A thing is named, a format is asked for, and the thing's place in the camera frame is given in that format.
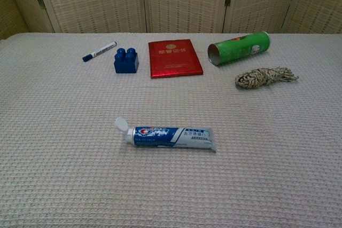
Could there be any green cylindrical chip can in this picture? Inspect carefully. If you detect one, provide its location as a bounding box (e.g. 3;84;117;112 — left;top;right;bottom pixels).
207;30;273;66

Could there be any blue white marker pen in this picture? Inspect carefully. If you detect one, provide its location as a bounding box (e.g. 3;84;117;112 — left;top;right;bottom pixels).
82;41;118;62

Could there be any blue white toothpaste tube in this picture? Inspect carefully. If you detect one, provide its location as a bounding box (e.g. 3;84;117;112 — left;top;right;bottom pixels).
114;117;217;154

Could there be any blue plastic building block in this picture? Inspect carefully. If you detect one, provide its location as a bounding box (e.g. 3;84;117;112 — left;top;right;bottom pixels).
114;48;140;74

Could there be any red certificate booklet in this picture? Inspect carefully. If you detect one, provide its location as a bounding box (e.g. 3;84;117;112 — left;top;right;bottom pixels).
148;38;204;80

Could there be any beige braided rope bundle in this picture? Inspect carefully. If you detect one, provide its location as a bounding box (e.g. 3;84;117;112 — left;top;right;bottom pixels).
235;66;299;89

